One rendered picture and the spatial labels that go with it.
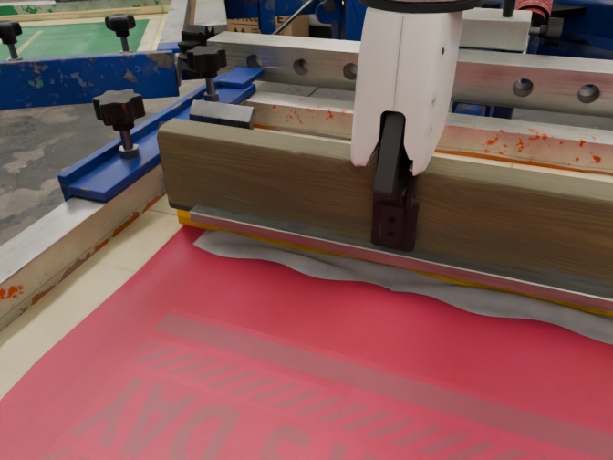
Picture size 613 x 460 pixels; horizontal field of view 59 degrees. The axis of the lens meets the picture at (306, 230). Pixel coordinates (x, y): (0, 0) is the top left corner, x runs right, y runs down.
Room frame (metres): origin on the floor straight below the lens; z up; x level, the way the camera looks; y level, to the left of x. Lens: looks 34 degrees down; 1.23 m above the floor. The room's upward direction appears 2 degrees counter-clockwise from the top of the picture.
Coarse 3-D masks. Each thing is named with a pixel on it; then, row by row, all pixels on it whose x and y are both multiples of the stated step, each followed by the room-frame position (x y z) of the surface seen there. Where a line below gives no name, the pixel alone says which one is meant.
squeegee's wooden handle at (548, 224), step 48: (192, 144) 0.40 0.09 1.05; (240, 144) 0.38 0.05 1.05; (288, 144) 0.37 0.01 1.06; (336, 144) 0.37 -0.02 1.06; (192, 192) 0.40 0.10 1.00; (240, 192) 0.38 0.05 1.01; (288, 192) 0.36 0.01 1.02; (336, 192) 0.35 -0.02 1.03; (432, 192) 0.32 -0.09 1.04; (480, 192) 0.31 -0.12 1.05; (528, 192) 0.30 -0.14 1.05; (576, 192) 0.29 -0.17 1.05; (432, 240) 0.32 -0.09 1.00; (480, 240) 0.31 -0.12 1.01; (528, 240) 0.30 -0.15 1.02; (576, 240) 0.29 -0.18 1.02
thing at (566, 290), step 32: (224, 224) 0.37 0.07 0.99; (256, 224) 0.36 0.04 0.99; (288, 224) 0.36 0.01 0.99; (384, 256) 0.32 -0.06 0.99; (416, 256) 0.31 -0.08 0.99; (448, 256) 0.31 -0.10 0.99; (512, 288) 0.29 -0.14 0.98; (544, 288) 0.28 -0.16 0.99; (576, 288) 0.27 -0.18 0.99; (608, 288) 0.27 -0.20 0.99
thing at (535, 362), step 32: (384, 320) 0.29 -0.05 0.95; (416, 320) 0.29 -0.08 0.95; (448, 320) 0.29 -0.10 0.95; (480, 320) 0.28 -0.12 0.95; (512, 320) 0.28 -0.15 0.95; (384, 352) 0.26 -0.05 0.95; (416, 352) 0.26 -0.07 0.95; (448, 352) 0.25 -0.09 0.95; (480, 352) 0.25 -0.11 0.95; (512, 352) 0.25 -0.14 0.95; (544, 352) 0.25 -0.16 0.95; (576, 352) 0.25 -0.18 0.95; (608, 352) 0.25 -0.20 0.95; (480, 384) 0.23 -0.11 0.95; (512, 384) 0.23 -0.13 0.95; (544, 384) 0.23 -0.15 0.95; (576, 384) 0.22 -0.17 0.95; (608, 384) 0.22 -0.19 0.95; (576, 416) 0.20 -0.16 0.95; (608, 416) 0.20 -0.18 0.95
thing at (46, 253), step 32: (256, 96) 0.67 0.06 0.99; (288, 96) 0.66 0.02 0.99; (288, 128) 0.63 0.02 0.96; (320, 128) 0.61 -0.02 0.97; (448, 128) 0.56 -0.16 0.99; (480, 128) 0.55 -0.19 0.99; (512, 128) 0.54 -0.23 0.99; (544, 128) 0.54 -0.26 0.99; (576, 128) 0.54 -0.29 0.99; (512, 160) 0.53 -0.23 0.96; (544, 160) 0.52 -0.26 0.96; (576, 160) 0.51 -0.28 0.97; (608, 160) 0.49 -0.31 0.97; (128, 192) 0.43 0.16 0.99; (160, 192) 0.48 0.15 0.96; (64, 224) 0.38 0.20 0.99; (96, 224) 0.39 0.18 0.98; (128, 224) 0.43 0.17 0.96; (0, 256) 0.33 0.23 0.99; (32, 256) 0.33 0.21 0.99; (64, 256) 0.35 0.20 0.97; (0, 288) 0.30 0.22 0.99; (32, 288) 0.32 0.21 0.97; (0, 320) 0.29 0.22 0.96
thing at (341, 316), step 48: (192, 240) 0.40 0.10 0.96; (144, 288) 0.33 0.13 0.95; (192, 288) 0.33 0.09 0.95; (240, 288) 0.33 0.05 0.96; (288, 288) 0.33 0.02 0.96; (336, 288) 0.32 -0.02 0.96; (384, 288) 0.32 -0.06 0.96; (96, 336) 0.28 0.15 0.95; (144, 336) 0.28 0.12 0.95; (288, 336) 0.27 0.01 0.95; (336, 336) 0.27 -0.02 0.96; (48, 384) 0.24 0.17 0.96; (96, 384) 0.24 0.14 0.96; (0, 432) 0.20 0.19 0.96; (48, 432) 0.20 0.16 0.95
